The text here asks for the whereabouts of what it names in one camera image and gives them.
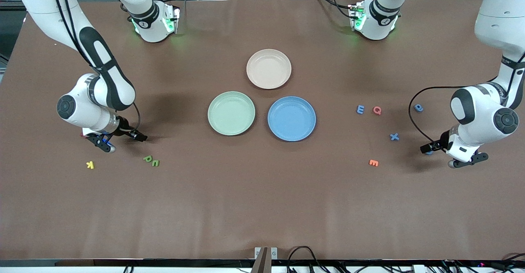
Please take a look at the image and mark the green plate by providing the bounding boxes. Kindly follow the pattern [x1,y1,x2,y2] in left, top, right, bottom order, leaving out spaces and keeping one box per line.
[207,91,256,136]

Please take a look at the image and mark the blue plate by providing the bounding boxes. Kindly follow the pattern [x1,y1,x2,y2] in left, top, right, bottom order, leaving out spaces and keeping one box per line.
[267,96,317,142]

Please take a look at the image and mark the brown table cover sheet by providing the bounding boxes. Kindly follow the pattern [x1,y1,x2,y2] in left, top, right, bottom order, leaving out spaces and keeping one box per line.
[0,0,525,261]

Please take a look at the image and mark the beige plate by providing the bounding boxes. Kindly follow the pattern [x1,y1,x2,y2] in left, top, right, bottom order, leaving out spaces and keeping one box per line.
[246,49,292,89]

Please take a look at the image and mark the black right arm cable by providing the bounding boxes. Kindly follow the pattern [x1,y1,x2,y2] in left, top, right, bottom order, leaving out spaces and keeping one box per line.
[48,0,142,133]

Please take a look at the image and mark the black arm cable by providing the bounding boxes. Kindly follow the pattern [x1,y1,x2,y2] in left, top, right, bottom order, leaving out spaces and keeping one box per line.
[48,0,142,133]
[408,53,525,144]

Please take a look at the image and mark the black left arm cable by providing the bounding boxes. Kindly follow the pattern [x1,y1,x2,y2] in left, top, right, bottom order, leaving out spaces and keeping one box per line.
[408,53,525,144]

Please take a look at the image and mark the black base cable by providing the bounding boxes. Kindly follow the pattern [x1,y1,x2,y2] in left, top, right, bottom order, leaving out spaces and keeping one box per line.
[314,0,354,19]

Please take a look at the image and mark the brown post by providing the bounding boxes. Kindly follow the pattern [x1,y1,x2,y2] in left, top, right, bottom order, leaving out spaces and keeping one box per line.
[251,247,268,273]

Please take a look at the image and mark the grey metal bracket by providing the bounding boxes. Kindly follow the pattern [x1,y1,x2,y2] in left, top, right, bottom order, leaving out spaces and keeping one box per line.
[254,247,278,261]

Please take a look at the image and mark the black cable loop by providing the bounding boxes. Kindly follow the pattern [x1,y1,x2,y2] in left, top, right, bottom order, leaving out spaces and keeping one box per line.
[286,246,318,273]

